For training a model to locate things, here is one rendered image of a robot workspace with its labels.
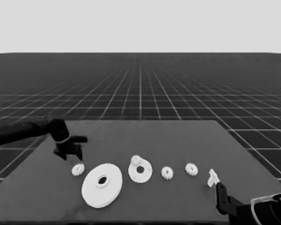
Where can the small white toothed gear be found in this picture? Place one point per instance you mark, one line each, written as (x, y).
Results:
(165, 172)
(76, 170)
(189, 169)
(135, 160)

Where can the small white T-shaped piece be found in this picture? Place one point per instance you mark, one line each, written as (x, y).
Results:
(212, 178)

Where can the large thick white disc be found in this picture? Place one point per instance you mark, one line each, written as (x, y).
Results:
(93, 190)

